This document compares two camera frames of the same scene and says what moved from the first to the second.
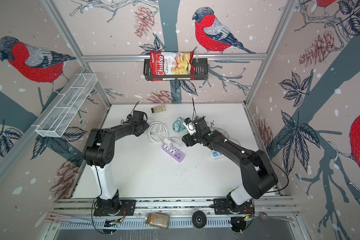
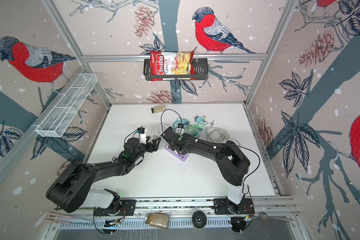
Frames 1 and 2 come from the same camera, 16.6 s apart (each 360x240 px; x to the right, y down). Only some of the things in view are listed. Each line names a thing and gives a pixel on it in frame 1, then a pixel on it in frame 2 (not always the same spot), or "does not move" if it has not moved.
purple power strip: x=174 y=152 does not move
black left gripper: x=146 y=125 → x=155 y=147
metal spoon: x=263 y=216 does not move
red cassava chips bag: x=171 y=63 does not move
